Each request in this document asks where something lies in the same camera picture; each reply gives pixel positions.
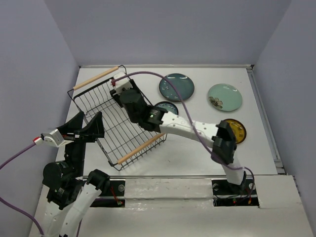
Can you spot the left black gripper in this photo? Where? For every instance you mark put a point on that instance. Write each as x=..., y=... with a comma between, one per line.
x=93, y=129

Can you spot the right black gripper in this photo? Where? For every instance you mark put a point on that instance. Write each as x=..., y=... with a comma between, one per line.
x=116, y=96

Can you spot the small blue patterned dish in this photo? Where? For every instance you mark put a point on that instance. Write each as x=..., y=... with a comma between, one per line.
x=168, y=106

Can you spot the light green flower plate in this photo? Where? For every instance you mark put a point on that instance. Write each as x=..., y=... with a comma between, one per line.
x=225, y=97

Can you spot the small yellow patterned dish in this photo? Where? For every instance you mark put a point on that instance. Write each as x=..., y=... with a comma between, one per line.
x=238, y=129

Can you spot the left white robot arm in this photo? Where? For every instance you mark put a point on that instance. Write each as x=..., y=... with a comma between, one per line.
x=69, y=197

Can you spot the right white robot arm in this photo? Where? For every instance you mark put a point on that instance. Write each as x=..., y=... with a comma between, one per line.
x=218, y=139

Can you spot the dark teal speckled plate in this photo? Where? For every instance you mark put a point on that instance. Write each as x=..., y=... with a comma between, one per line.
x=183, y=84

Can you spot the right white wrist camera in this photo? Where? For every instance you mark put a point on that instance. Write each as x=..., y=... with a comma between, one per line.
x=121, y=85

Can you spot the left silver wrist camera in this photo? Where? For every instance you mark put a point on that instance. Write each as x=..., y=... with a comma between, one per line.
x=53, y=138

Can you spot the black wire dish rack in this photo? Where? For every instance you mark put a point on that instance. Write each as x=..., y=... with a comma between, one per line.
x=124, y=142

